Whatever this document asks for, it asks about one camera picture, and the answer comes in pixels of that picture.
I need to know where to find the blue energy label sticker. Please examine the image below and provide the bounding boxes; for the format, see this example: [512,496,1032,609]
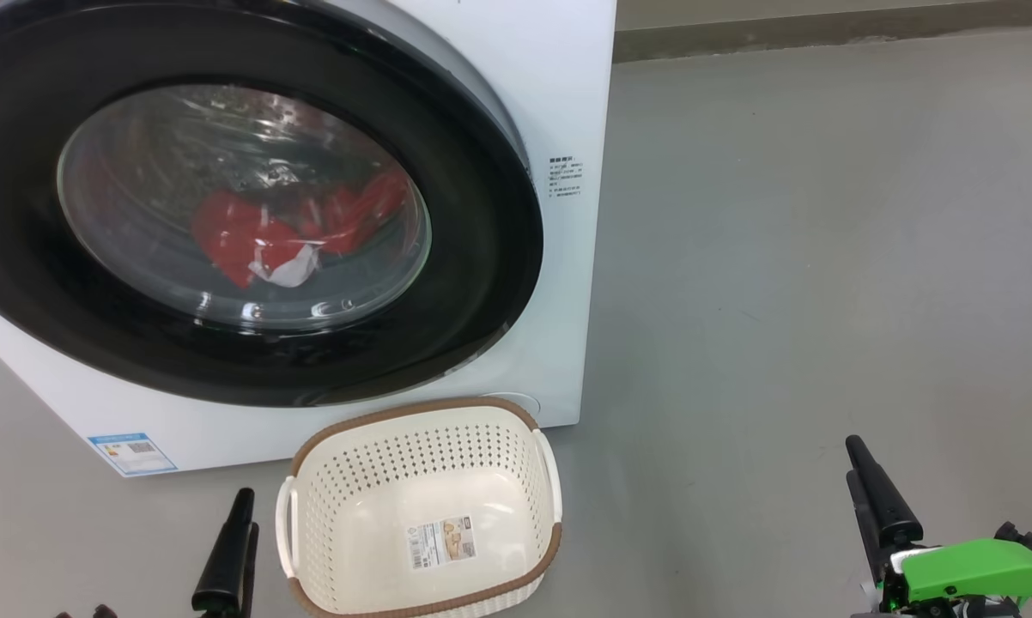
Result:
[88,433,178,477]

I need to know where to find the red and white garment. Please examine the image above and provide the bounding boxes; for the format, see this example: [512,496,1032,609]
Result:
[191,167,411,289]

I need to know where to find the white front-load washing machine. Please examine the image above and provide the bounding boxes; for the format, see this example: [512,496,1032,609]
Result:
[0,0,617,477]

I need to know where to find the product label sticker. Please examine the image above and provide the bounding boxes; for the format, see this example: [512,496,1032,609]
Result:
[407,515,477,573]

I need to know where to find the cream perforated basket brown rim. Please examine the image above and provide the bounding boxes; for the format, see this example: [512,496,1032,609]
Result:
[276,397,563,618]

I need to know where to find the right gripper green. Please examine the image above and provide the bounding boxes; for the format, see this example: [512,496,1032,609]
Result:
[845,435,1032,618]

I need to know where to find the round filter cover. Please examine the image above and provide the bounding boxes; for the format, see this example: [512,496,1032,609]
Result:
[482,392,541,423]

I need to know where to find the black-rimmed glass washer door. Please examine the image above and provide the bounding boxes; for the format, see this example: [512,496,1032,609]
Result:
[0,0,544,408]

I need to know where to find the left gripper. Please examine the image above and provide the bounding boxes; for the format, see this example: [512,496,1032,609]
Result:
[52,488,260,618]

